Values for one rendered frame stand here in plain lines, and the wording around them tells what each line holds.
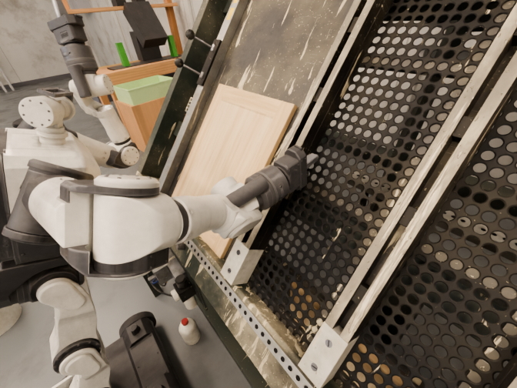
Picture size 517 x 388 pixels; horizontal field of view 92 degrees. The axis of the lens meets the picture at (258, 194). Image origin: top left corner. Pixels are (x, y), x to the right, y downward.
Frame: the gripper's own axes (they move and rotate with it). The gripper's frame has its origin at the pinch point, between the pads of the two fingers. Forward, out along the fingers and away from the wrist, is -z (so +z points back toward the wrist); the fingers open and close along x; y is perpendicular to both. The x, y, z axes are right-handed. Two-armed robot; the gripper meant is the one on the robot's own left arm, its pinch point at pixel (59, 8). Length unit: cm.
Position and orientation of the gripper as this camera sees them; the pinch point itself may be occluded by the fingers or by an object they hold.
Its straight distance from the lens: 115.3
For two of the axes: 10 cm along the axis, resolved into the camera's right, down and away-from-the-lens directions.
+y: -3.3, 4.1, -8.5
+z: 1.7, 9.1, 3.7
